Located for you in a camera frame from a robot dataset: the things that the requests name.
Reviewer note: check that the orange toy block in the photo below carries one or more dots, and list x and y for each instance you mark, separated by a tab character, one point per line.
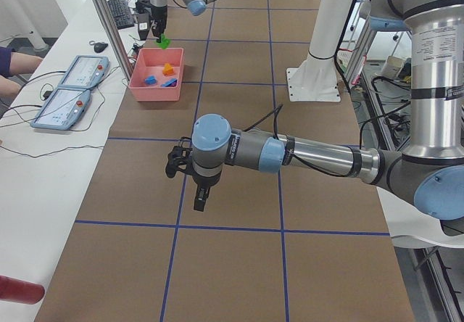
168	69

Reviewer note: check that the long blue toy block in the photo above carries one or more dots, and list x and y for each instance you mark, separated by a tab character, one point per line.
170	83

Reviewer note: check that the person forearm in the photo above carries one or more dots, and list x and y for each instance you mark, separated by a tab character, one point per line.
15	63

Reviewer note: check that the small blue toy block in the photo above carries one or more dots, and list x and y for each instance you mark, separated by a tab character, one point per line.
150	80

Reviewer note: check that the lower teach pendant tablet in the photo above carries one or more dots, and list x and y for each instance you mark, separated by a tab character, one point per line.
62	109

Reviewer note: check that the pink plastic box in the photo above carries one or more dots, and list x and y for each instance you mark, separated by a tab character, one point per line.
150	61

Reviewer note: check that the red cylinder bottle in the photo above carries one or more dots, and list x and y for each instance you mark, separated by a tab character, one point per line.
15	290

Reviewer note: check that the upper teach pendant tablet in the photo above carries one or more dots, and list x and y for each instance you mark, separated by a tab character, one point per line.
85	72

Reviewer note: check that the aluminium frame post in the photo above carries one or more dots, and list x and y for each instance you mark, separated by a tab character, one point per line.
113	35

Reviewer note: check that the black computer mouse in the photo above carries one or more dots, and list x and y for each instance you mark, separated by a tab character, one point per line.
99	47

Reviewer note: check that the green toy block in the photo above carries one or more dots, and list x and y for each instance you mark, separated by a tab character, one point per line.
162	42

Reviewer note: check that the black keyboard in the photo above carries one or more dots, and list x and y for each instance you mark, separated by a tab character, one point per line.
121	13

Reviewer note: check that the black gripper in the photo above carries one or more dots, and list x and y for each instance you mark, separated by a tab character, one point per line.
159	14
203	182

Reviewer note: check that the teach pendant tablet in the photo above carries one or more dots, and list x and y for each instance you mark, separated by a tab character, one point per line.
62	109
85	72

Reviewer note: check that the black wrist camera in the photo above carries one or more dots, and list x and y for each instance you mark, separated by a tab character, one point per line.
179	160

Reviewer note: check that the white plastic basket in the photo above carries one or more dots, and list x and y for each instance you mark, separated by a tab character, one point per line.
344	58

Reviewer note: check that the white chair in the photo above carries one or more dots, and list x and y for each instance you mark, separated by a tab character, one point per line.
412	229

